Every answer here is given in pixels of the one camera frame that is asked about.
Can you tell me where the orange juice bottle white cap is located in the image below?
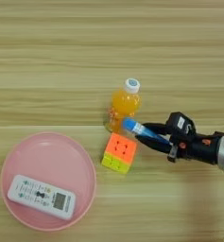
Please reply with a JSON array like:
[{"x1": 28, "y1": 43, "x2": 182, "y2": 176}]
[{"x1": 105, "y1": 78, "x2": 143, "y2": 134}]

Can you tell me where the pink round plate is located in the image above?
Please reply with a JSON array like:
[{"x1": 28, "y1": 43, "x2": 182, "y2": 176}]
[{"x1": 0, "y1": 131, "x2": 97, "y2": 233}]

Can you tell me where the orange yellow puzzle cube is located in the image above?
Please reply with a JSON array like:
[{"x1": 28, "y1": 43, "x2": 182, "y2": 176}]
[{"x1": 100, "y1": 131, "x2": 139, "y2": 175}]

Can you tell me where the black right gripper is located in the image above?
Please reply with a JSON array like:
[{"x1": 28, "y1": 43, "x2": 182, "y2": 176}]
[{"x1": 135, "y1": 121, "x2": 221, "y2": 166}]

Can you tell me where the small black box white label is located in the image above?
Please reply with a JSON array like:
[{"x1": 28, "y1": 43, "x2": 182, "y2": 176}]
[{"x1": 165, "y1": 111, "x2": 197, "y2": 137}]

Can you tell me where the white remote control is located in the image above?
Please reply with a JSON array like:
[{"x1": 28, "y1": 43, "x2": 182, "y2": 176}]
[{"x1": 6, "y1": 173, "x2": 78, "y2": 221}]

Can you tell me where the blue glue stick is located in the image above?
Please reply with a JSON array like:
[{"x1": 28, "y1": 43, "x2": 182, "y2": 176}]
[{"x1": 121, "y1": 116, "x2": 172, "y2": 146}]

